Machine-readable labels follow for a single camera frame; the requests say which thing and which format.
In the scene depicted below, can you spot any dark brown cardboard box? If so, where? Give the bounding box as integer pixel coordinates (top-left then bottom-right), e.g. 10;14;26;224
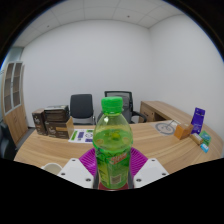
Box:
44;116;75;140

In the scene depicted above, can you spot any green box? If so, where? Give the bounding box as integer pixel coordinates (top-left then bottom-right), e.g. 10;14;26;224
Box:
198;129;212;146

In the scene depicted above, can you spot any small tan box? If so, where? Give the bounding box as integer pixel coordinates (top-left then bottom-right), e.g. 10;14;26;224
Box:
189;132;204;146

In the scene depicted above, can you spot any black mesh office chair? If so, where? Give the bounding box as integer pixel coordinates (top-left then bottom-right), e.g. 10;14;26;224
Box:
96;90;148;125

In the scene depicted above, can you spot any upright purple box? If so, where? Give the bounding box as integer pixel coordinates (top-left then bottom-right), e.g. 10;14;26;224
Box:
190;107;206;135

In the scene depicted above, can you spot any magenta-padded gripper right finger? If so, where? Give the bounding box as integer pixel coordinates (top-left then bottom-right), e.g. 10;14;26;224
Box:
128;147;170;189

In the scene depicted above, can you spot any dark grey office chair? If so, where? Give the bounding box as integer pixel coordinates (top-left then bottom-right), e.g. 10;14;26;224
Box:
69;93;97;126

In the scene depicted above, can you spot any wooden side desk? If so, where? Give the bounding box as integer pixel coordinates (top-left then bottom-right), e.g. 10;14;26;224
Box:
138;100;188;124

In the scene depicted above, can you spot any orange wooden box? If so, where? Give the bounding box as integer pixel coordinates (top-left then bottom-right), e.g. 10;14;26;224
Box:
173;123;194;141

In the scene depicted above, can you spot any small dark brown box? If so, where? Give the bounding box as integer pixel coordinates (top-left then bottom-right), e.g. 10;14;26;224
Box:
31;108;48;136

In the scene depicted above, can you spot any small blue box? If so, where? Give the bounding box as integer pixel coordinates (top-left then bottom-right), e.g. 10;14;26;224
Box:
199;143;210;154

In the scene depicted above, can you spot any wooden shelf cabinet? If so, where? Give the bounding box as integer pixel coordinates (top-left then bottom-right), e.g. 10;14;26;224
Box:
1;60;29;146

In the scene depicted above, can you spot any green drink bottle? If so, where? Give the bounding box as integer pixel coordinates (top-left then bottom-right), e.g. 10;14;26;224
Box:
92;96;134;191

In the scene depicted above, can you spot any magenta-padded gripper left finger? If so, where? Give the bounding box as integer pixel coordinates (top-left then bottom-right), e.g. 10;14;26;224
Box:
57;147;99;190

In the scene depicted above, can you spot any black sofa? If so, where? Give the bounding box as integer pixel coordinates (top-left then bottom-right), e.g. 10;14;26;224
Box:
0;120;18;161

